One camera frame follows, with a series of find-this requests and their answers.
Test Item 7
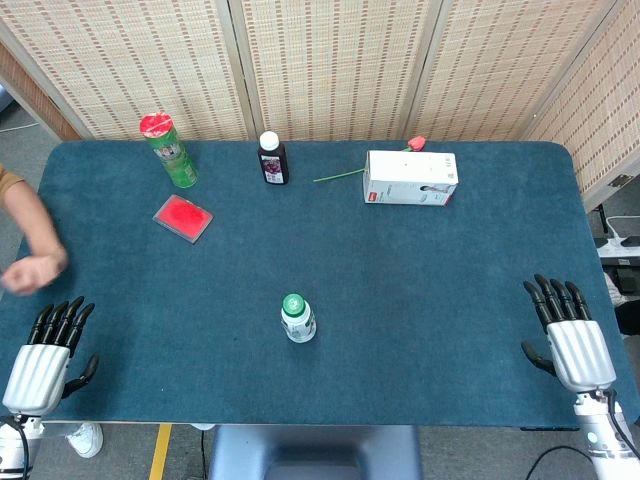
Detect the white sneaker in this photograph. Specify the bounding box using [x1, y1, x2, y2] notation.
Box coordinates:
[65, 422, 105, 459]

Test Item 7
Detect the person's bare hand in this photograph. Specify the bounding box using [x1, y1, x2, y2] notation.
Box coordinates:
[0, 253, 69, 297]

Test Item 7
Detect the white green-label plastic bottle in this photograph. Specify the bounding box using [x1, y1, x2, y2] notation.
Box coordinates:
[280, 299, 318, 344]

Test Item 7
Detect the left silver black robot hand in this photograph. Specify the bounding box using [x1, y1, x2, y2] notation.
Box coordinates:
[1, 295, 100, 416]

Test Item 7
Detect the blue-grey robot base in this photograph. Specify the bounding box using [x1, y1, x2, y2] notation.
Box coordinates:
[207, 424, 424, 480]

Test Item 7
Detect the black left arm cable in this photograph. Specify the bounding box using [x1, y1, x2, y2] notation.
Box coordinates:
[0, 414, 32, 480]

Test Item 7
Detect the purple grape juice bottle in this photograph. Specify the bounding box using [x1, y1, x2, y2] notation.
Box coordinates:
[257, 131, 290, 187]

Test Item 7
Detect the person's bare forearm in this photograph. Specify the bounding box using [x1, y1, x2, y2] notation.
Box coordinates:
[0, 164, 69, 266]

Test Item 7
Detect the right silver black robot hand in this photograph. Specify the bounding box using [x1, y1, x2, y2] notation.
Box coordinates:
[520, 273, 617, 394]

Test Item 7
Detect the black floor cable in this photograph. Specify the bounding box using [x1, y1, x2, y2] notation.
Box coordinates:
[524, 443, 592, 480]

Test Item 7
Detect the red pad in clear case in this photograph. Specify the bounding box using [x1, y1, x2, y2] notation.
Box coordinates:
[152, 194, 215, 245]

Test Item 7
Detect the white cardboard product box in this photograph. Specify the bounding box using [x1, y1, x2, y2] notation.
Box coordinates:
[362, 150, 459, 207]

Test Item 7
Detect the white power strip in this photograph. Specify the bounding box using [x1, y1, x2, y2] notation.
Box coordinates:
[594, 234, 640, 259]

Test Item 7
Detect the blue felt table cover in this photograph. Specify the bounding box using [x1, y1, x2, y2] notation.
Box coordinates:
[0, 140, 626, 431]

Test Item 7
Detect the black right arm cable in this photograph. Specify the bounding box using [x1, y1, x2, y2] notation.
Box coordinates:
[605, 388, 640, 461]

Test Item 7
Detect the woven bamboo screen panel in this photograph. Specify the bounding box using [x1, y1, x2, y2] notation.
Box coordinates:
[229, 0, 444, 142]
[522, 0, 640, 211]
[0, 0, 251, 142]
[404, 0, 619, 142]

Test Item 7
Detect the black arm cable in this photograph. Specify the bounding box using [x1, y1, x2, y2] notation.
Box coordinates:
[605, 388, 640, 461]
[0, 414, 32, 480]

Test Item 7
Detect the green chips can red lid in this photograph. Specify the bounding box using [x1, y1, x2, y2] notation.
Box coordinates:
[139, 113, 200, 190]

